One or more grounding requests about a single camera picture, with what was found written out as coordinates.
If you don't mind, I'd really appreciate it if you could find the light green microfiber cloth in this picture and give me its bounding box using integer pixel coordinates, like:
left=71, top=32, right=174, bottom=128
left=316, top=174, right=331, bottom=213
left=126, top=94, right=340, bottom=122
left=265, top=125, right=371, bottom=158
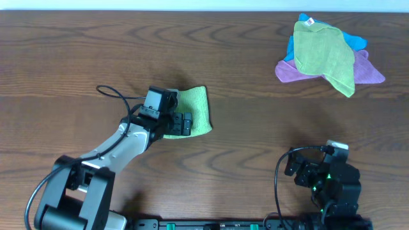
left=164, top=86, right=212, bottom=139

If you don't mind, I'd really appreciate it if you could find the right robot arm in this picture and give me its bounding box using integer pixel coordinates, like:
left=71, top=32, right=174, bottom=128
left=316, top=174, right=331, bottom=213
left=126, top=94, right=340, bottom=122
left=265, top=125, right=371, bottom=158
left=284, top=145, right=373, bottom=230

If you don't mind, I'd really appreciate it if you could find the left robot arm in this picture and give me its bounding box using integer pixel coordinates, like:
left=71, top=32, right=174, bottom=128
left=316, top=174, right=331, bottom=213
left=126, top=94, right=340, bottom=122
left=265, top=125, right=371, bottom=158
left=34, top=86, right=192, bottom=230

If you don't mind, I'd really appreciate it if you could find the purple microfiber cloth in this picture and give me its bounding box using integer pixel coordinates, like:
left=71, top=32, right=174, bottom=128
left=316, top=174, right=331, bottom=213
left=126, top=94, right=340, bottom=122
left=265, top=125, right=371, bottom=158
left=275, top=50, right=385, bottom=84

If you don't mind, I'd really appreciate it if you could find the olive green microfiber cloth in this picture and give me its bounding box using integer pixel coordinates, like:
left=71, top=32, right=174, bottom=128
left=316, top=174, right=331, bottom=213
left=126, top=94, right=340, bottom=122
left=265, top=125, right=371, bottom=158
left=293, top=20, right=355, bottom=98

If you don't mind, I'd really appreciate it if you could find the black right camera cable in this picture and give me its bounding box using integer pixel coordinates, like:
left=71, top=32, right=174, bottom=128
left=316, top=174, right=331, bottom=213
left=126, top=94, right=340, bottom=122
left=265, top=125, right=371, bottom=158
left=263, top=145, right=330, bottom=229

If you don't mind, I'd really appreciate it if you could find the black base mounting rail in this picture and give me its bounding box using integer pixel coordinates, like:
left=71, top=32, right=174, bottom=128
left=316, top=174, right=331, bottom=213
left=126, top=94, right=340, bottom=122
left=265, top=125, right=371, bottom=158
left=126, top=216, right=373, bottom=230

